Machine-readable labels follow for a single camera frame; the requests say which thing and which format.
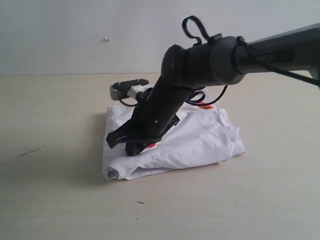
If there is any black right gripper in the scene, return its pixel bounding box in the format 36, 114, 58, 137
105, 88, 181, 157

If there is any white t-shirt red lettering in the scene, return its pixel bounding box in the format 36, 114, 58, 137
101, 103, 246, 181

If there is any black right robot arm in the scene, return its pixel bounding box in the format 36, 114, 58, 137
106, 24, 320, 156

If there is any orange ribbon neck tag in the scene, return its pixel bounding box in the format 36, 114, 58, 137
198, 101, 214, 110

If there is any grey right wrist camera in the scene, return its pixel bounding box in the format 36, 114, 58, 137
109, 79, 153, 101

